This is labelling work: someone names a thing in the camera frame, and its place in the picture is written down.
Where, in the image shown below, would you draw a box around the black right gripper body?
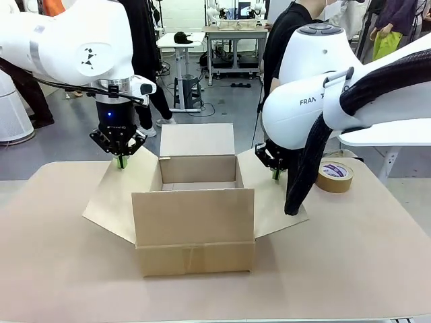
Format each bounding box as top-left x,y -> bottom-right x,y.
265,139 -> 289,163

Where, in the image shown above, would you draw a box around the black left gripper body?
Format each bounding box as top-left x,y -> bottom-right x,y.
95,99 -> 141,155

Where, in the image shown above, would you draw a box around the brown cardboard box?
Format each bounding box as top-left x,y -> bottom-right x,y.
82,123 -> 310,278

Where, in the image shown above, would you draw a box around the brown packing tape roll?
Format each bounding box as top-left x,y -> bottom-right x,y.
315,160 -> 354,194

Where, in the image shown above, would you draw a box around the grey step stool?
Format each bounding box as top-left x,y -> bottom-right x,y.
173,76 -> 203,110

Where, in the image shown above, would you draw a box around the person black trousers white shoes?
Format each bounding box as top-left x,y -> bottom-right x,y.
119,0 -> 178,138

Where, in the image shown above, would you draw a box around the person in dark brown trousers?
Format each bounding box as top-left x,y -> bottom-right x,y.
0,57 -> 55,129

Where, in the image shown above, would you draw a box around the white ribbed cylinder appliance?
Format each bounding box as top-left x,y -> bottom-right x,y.
0,69 -> 36,145

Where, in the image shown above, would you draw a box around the white height-adjustable desk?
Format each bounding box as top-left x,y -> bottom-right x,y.
156,32 -> 207,112

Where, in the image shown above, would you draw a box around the black cap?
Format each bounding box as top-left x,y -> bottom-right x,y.
173,31 -> 195,44

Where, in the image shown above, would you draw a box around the white side table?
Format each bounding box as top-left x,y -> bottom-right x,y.
337,126 -> 431,184

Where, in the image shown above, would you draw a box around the person in black shirt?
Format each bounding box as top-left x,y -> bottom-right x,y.
261,0 -> 337,112

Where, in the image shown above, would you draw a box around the wooden rack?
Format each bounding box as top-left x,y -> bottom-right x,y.
218,19 -> 267,32

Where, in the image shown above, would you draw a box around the small computer monitor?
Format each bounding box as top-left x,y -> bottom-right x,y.
237,1 -> 253,20

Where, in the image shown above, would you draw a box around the yellow-green bag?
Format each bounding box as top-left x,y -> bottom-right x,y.
372,32 -> 403,62

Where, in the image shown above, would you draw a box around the person in white shirt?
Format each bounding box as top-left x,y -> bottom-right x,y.
336,0 -> 373,43

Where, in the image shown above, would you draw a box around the person in purple top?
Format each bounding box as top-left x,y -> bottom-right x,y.
368,0 -> 424,51

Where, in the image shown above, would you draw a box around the black braided cable sleeve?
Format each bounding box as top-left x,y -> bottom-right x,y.
284,48 -> 431,217

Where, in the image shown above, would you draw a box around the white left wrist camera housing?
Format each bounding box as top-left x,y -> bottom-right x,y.
133,75 -> 158,107

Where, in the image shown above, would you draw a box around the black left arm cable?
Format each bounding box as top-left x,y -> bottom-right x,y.
33,74 -> 145,104

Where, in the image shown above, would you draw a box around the grey metal frame table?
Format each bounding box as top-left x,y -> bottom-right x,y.
203,25 -> 270,87

